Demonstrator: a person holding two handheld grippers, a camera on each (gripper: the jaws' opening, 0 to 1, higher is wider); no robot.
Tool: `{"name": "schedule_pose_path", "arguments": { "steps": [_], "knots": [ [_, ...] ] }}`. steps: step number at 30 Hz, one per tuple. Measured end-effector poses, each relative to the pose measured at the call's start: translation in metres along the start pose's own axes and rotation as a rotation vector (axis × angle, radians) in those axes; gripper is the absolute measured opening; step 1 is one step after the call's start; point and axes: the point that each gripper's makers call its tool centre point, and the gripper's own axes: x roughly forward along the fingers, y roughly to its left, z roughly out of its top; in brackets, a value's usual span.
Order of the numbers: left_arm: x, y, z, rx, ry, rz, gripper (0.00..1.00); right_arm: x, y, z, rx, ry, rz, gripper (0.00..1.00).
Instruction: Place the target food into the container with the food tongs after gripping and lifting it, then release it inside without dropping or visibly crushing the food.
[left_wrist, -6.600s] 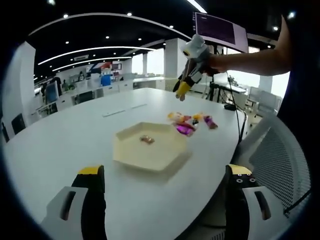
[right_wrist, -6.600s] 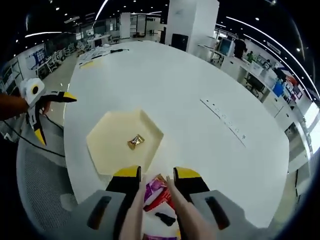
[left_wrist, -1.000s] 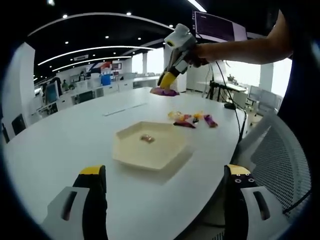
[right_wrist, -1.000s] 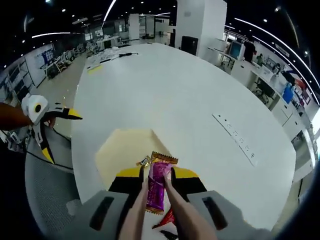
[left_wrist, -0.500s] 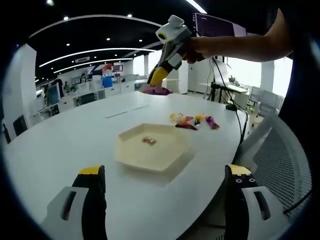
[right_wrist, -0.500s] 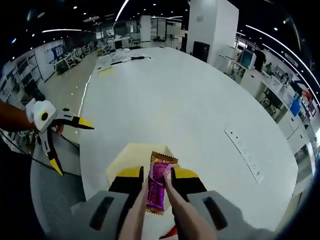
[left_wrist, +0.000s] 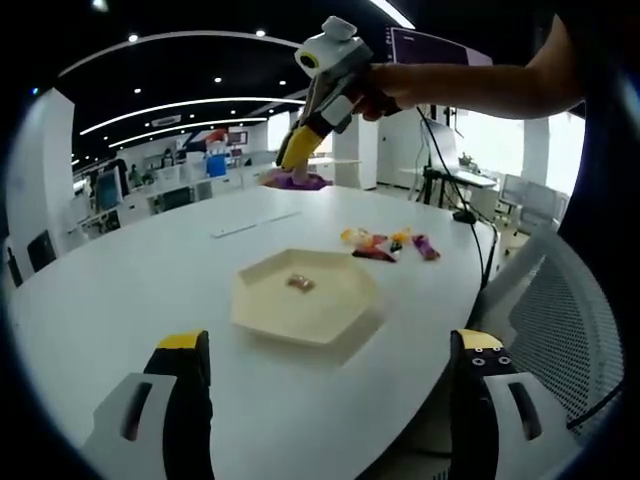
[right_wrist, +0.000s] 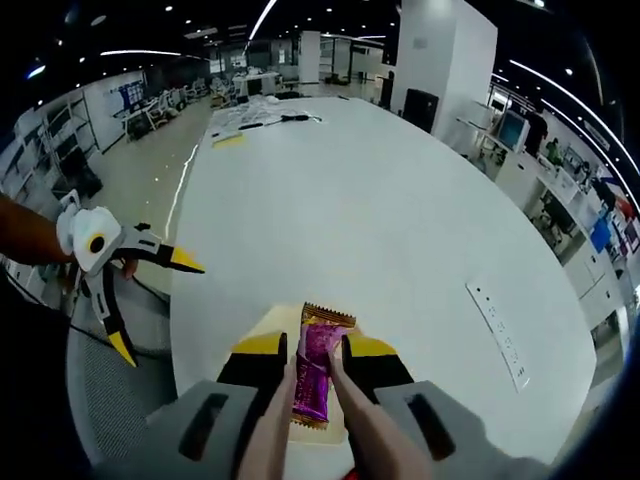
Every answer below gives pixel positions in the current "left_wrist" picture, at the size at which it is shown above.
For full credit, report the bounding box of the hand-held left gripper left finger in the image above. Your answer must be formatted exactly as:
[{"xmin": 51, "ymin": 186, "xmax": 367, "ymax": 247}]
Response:
[{"xmin": 82, "ymin": 329, "xmax": 214, "ymax": 480}]

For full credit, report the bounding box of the black cable over chair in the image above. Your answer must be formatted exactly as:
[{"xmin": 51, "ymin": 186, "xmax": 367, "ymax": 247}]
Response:
[{"xmin": 564, "ymin": 384, "xmax": 624, "ymax": 431}]

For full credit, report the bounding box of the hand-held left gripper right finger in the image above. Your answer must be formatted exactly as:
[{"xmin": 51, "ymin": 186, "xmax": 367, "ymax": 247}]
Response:
[{"xmin": 449, "ymin": 327, "xmax": 576, "ymax": 480}]

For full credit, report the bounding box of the white side desk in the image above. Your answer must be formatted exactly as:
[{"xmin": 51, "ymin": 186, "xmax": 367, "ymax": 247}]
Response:
[{"xmin": 399, "ymin": 167, "xmax": 501, "ymax": 201}]

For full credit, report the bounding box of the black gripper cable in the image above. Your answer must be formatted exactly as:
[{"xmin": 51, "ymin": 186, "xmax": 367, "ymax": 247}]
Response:
[{"xmin": 417, "ymin": 104, "xmax": 464, "ymax": 214}]

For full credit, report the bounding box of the beige hexagonal container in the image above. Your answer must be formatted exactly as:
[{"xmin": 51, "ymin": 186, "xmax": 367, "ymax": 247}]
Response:
[{"xmin": 230, "ymin": 248, "xmax": 379, "ymax": 347}]

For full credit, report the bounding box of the white square column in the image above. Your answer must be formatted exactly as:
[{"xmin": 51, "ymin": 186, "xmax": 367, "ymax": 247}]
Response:
[{"xmin": 332, "ymin": 117, "xmax": 379, "ymax": 190}]

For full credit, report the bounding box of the purple food packet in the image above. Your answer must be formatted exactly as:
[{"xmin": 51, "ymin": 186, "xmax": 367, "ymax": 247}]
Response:
[
  {"xmin": 410, "ymin": 233, "xmax": 442, "ymax": 261},
  {"xmin": 258, "ymin": 168, "xmax": 334, "ymax": 192}
]

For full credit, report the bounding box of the person's dark shirt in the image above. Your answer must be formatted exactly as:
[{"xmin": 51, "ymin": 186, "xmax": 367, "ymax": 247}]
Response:
[{"xmin": 557, "ymin": 94, "xmax": 639, "ymax": 261}]

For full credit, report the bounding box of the overhead monitor screen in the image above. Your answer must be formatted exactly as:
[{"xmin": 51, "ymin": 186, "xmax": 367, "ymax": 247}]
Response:
[{"xmin": 384, "ymin": 25, "xmax": 494, "ymax": 66}]

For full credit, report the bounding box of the light blue desk monitor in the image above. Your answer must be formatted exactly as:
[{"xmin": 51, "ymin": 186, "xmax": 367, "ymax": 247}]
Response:
[{"xmin": 94, "ymin": 169, "xmax": 121, "ymax": 209}]

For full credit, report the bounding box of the white mesh office chair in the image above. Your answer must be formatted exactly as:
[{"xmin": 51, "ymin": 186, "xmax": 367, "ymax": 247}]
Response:
[{"xmin": 477, "ymin": 222, "xmax": 626, "ymax": 441}]

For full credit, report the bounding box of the large red food packet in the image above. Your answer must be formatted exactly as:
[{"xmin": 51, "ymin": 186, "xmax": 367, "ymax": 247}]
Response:
[{"xmin": 351, "ymin": 245, "xmax": 399, "ymax": 264}]

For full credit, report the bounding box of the black tripod stand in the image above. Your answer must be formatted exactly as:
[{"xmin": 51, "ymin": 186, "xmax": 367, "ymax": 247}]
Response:
[{"xmin": 419, "ymin": 167, "xmax": 454, "ymax": 206}]

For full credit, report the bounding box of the person's right hand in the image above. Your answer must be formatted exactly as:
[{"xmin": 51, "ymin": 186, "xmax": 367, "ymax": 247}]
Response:
[{"xmin": 352, "ymin": 63, "xmax": 417, "ymax": 122}]

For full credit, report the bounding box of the grey office chair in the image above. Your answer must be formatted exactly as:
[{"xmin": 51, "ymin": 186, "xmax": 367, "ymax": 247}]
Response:
[
  {"xmin": 522, "ymin": 180, "xmax": 569, "ymax": 236},
  {"xmin": 499, "ymin": 173, "xmax": 526, "ymax": 221}
]

